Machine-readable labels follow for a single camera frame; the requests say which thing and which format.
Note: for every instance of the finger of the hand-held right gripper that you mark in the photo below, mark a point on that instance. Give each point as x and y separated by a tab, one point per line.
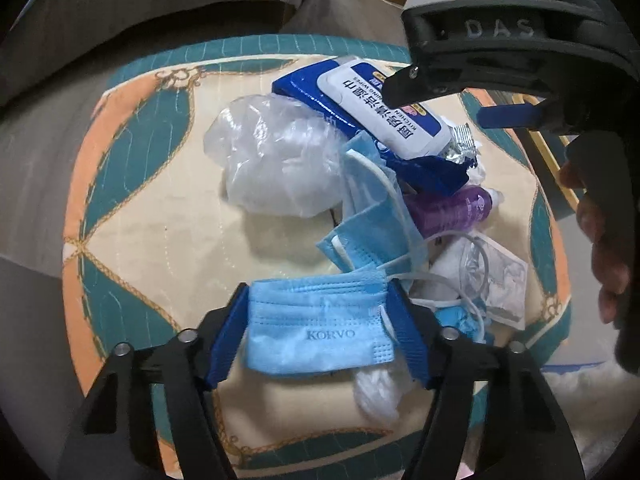
405	87
507	116

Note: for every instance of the silver foil wrapper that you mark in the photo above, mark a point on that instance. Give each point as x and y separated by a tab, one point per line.
462	145

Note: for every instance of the light blue face mask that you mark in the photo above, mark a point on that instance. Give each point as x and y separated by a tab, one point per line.
310	320

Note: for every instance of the person's right hand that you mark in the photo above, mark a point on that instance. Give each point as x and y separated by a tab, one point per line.
605	260

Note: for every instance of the blue white wet wipes pack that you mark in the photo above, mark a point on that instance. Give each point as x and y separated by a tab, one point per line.
360	105

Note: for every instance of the printed teal orange cushion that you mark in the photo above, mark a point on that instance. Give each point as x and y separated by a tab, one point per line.
150	200

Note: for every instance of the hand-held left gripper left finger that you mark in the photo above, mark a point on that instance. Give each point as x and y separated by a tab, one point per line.
227	340

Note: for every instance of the clear plastic wrapper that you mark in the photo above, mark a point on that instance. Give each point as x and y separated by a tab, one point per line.
502	275

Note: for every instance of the clear plastic bag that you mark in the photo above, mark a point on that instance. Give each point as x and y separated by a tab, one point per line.
280	160

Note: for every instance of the purple bottle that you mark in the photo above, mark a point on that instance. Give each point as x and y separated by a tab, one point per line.
450	207

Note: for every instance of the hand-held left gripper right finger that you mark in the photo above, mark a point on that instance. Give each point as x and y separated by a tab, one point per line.
407	330

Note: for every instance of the white crumpled plastic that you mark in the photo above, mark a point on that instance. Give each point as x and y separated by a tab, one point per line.
375	387

